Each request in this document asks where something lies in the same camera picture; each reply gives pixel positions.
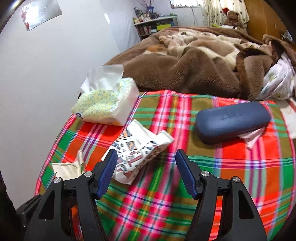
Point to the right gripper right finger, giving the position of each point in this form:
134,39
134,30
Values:
240,219

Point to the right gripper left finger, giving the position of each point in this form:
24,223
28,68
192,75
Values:
52,219

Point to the beige paper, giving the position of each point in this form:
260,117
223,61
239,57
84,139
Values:
69,170

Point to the printed snack wrapper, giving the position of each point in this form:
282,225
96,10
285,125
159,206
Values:
135,147

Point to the plaid red green cloth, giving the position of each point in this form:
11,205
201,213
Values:
156,206

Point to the dark blue glasses case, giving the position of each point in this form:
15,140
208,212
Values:
217,125

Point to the green tissue pack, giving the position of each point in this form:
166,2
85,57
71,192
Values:
107,97

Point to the white floral duvet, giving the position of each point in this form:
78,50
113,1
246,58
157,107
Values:
279,81

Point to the brown fleece blanket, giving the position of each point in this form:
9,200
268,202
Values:
216,61

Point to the wooden wardrobe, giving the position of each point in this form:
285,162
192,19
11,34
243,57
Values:
263,20

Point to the brown teddy bear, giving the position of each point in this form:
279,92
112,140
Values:
232,19

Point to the patterned curtain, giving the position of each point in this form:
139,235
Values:
215,11

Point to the cluttered shelf unit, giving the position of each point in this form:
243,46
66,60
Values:
145,28

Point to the small window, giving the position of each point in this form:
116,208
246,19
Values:
186,3

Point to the dried branch vase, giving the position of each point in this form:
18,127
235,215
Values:
147,4

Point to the silver wall poster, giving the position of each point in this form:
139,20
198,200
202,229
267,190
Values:
36,13

